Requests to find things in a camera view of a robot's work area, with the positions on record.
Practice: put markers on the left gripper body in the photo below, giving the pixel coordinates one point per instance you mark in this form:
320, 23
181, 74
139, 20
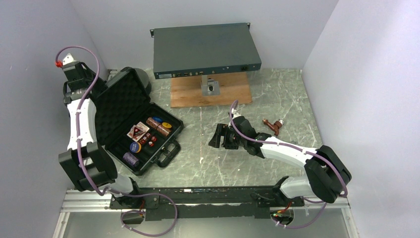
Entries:
94, 80

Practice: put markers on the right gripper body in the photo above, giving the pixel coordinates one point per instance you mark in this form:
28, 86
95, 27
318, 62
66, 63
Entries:
233, 141

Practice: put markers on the orange dealer button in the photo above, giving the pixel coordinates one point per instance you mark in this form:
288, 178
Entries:
166, 125

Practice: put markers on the orange black chip stack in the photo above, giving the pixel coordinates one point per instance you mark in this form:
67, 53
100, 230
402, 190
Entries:
152, 123

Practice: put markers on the black poker set case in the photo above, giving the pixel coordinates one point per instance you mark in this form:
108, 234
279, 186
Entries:
123, 104

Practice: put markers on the blue small blind button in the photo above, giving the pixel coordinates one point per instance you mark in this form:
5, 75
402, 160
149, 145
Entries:
135, 147

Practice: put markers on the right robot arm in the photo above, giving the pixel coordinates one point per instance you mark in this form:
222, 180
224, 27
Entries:
325, 176

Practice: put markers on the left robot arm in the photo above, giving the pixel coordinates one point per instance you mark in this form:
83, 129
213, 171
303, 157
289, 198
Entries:
86, 162

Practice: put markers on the wooden base board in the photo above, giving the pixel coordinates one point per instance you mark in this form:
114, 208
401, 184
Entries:
186, 92

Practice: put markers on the black round speaker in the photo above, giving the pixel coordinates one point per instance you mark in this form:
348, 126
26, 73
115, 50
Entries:
145, 80

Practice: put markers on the blue button in case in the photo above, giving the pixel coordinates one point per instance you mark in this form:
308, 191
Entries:
158, 119

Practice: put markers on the playing card deck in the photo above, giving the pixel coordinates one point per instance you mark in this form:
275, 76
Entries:
137, 131

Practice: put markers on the purple chip stack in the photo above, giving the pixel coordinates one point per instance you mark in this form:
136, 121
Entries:
130, 159

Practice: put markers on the dark teal rack device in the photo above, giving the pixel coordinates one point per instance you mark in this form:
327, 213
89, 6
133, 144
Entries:
203, 50

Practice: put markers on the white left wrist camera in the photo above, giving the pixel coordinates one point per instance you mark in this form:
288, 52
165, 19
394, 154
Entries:
66, 60

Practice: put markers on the metal stand post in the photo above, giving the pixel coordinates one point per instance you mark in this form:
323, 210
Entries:
209, 86

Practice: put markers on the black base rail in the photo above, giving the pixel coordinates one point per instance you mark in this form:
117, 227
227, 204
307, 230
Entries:
160, 203

